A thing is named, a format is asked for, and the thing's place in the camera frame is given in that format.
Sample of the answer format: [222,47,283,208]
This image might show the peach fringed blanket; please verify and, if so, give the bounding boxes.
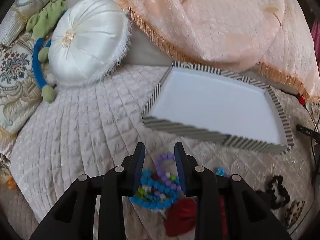
[117,0,320,103]

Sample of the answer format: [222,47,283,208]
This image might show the blue band with green pompoms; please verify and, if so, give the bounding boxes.
[32,38,57,103]

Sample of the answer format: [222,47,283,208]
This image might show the blue bead bracelet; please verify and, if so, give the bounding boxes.
[129,169,181,209]

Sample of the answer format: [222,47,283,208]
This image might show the white tray with striped rim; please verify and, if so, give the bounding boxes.
[141,60,293,155]

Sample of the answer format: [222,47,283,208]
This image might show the red satin bow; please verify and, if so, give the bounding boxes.
[165,196,227,238]

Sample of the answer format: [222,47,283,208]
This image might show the green blue plush toy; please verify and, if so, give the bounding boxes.
[25,0,67,39]

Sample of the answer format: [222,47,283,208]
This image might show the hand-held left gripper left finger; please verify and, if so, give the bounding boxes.
[30,142,146,240]

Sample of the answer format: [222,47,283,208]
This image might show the white round satin cushion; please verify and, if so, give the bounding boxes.
[47,0,132,87]

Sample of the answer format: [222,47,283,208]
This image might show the pile of colourful clothes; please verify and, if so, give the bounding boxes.
[311,21,320,64]

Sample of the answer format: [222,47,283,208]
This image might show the purple bead bracelet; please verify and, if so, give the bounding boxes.
[154,154,183,193]

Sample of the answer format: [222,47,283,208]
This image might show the thin black cable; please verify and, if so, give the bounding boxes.
[304,102,320,188]

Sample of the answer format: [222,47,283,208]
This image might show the floral embroidered cushion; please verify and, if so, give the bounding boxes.
[0,31,54,135]

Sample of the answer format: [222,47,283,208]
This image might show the leopard print bow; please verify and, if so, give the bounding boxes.
[284,200,306,229]

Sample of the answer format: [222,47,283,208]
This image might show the quilted cream bedspread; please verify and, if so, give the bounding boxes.
[0,64,320,240]

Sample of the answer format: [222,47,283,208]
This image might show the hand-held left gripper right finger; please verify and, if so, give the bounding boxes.
[174,142,292,240]

